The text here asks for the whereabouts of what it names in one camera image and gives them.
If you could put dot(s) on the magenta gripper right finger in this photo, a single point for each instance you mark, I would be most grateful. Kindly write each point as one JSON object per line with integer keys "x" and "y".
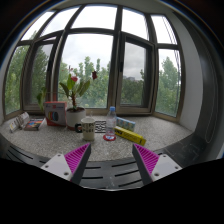
{"x": 152, "y": 166}

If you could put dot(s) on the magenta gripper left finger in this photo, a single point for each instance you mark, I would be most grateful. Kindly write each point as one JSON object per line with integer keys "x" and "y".
{"x": 69, "y": 166}

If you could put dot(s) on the clear plastic water bottle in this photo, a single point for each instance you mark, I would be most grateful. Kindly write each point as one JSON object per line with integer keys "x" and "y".
{"x": 111, "y": 121}

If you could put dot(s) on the yellow long box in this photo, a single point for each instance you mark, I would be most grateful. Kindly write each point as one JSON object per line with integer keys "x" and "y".
{"x": 129, "y": 135}

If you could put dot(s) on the white mug black lettering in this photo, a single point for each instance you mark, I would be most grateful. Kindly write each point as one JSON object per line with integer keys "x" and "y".
{"x": 87, "y": 128}

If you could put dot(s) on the red round coaster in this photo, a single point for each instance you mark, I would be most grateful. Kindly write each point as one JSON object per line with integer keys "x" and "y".
{"x": 109, "y": 138}

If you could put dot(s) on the black white marker sheet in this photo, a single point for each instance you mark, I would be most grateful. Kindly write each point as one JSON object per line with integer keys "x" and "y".
{"x": 100, "y": 127}

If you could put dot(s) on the white pot flowering plant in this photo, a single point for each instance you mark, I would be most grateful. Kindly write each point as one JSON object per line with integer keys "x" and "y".
{"x": 74, "y": 89}

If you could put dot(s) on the light blue patterned box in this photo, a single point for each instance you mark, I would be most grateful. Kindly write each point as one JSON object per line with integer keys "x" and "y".
{"x": 126, "y": 124}

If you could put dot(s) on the red cardboard box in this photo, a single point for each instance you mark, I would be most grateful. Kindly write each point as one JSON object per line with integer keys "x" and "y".
{"x": 55, "y": 113}

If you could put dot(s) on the dark colourful book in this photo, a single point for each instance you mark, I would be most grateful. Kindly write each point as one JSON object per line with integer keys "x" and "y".
{"x": 34, "y": 125}

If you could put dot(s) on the black slatted radiator cover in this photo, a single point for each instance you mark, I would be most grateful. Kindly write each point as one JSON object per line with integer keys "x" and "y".
{"x": 127, "y": 173}

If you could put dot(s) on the white crumpled package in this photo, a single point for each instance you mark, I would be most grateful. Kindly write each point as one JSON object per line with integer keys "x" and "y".
{"x": 19, "y": 122}

